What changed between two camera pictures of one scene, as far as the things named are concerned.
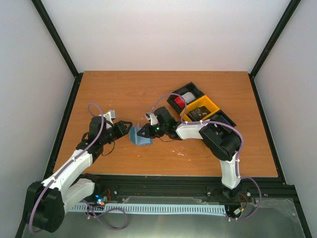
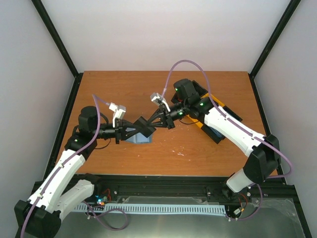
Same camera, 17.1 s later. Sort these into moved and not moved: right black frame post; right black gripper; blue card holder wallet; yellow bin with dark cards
Moved: right black gripper
Not moved: yellow bin with dark cards; right black frame post; blue card holder wallet
